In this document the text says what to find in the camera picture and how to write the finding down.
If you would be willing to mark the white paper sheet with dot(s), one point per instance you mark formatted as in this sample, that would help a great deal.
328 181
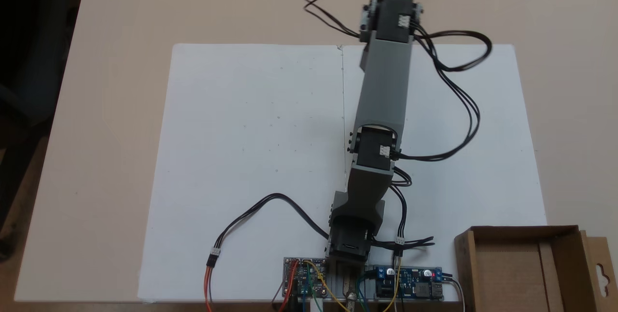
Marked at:
231 157
458 191

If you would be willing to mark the brown cardboard box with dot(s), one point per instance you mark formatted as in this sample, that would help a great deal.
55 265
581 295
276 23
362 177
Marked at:
512 273

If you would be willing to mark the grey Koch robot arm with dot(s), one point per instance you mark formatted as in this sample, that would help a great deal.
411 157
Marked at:
384 90

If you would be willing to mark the blue power converter board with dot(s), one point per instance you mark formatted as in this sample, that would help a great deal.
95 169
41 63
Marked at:
410 283

